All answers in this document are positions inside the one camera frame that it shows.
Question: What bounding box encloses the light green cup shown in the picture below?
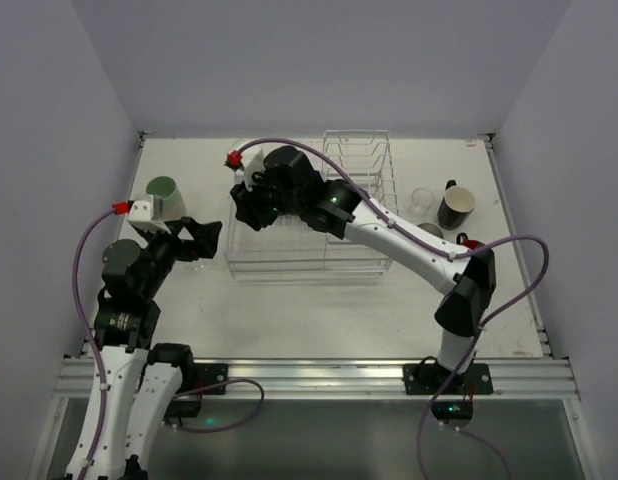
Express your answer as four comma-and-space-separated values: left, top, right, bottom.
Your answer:
145, 176, 184, 211

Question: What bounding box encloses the clear glass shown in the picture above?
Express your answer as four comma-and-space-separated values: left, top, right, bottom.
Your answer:
410, 188, 435, 217
184, 259, 205, 271

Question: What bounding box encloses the cream and brown cup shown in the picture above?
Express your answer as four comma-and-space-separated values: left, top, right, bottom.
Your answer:
418, 222, 445, 240

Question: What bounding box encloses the black mug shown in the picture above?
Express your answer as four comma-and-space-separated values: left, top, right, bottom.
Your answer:
437, 180, 476, 230

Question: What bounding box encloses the red mug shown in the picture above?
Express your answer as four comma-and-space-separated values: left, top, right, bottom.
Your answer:
456, 232, 484, 250

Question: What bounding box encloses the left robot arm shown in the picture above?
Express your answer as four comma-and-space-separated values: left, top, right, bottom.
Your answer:
64, 217, 222, 479

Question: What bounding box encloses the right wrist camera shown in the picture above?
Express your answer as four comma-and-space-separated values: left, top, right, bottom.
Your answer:
242, 146, 265, 192

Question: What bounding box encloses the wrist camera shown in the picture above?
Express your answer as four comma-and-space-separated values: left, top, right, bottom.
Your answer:
126, 195, 169, 233
242, 146, 265, 192

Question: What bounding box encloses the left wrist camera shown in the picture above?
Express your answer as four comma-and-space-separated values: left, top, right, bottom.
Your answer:
126, 195, 169, 233

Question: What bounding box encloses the low white wire rack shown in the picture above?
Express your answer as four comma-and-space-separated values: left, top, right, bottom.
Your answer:
225, 198, 327, 281

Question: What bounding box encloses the tall white wire rack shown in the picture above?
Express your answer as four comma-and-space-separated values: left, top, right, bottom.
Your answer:
322, 130, 398, 276

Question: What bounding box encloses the aluminium mounting rail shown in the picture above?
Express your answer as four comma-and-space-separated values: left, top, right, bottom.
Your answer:
56, 355, 578, 401

